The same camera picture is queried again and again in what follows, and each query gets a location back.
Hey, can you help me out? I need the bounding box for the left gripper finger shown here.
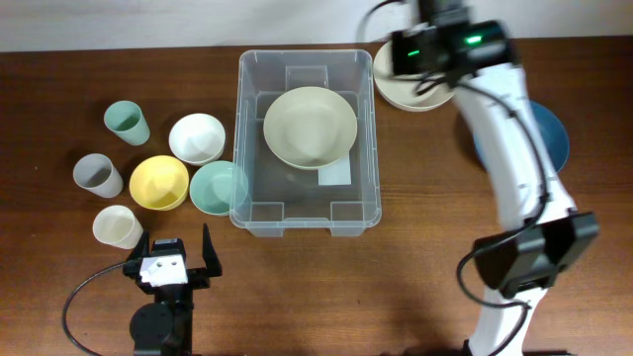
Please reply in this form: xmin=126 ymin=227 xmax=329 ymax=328
xmin=202 ymin=223 xmax=221 ymax=270
xmin=127 ymin=231 xmax=149 ymax=262

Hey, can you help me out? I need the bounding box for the cream wide bowl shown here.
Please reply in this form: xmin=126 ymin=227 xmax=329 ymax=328
xmin=373 ymin=42 xmax=453 ymax=112
xmin=263 ymin=86 xmax=358 ymax=170

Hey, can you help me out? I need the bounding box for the blue wide bowl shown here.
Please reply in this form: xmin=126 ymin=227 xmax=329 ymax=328
xmin=472 ymin=100 xmax=571 ymax=174

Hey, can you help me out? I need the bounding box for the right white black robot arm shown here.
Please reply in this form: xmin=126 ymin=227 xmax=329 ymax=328
xmin=391 ymin=1 xmax=599 ymax=355

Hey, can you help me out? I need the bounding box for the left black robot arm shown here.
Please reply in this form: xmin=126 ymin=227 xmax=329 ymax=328
xmin=123 ymin=224 xmax=223 ymax=355

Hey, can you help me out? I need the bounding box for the cream plastic cup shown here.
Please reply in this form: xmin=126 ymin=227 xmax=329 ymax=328
xmin=92 ymin=205 xmax=143 ymax=249

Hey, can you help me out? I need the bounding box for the yellow small bowl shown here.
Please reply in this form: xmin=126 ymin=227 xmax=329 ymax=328
xmin=129 ymin=155 xmax=190 ymax=211

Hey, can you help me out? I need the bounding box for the green small bowl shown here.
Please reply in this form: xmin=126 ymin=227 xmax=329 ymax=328
xmin=189 ymin=160 xmax=234 ymax=216

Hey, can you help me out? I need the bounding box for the grey plastic cup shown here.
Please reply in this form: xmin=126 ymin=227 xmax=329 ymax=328
xmin=72 ymin=153 xmax=124 ymax=199

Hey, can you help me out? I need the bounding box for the white small bowl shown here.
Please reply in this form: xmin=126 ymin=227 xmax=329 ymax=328
xmin=168 ymin=113 xmax=226 ymax=166

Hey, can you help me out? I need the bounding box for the green plastic cup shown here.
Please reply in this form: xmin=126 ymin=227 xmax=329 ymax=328
xmin=104 ymin=101 xmax=150 ymax=146

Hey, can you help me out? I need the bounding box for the clear plastic storage bin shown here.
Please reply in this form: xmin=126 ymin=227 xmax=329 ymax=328
xmin=229 ymin=49 xmax=382 ymax=237

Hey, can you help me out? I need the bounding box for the white label in bin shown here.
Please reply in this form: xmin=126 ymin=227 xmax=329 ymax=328
xmin=317 ymin=154 xmax=352 ymax=186

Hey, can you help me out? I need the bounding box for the left black cable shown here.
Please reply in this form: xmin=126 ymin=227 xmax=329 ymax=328
xmin=61 ymin=260 xmax=131 ymax=356

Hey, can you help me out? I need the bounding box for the black cable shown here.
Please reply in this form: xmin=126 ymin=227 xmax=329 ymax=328
xmin=61 ymin=260 xmax=131 ymax=356
xmin=355 ymin=0 xmax=551 ymax=356

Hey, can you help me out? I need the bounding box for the right black cable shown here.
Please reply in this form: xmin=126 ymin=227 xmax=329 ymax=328
xmin=355 ymin=0 xmax=551 ymax=356

